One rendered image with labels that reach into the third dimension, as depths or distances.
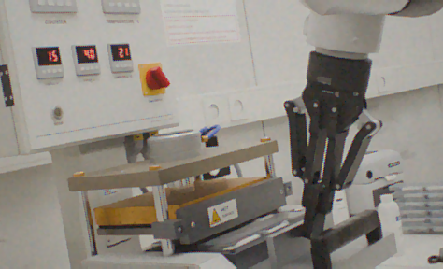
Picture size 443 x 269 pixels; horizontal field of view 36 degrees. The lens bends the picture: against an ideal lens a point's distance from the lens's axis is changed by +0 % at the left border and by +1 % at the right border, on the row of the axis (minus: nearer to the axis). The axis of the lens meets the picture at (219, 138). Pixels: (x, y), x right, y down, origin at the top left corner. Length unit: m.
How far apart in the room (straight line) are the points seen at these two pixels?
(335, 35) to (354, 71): 0.05
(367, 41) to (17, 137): 0.50
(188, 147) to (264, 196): 0.13
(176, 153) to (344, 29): 0.32
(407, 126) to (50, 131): 1.94
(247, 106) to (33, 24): 0.98
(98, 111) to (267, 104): 0.96
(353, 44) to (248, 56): 1.24
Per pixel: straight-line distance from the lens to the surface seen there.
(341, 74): 0.80
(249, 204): 0.96
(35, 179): 1.49
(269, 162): 1.05
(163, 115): 1.17
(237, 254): 0.84
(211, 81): 1.87
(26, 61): 1.01
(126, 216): 0.95
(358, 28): 0.79
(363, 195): 1.94
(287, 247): 0.86
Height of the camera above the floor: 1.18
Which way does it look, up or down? 3 degrees down
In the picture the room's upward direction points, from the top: 9 degrees counter-clockwise
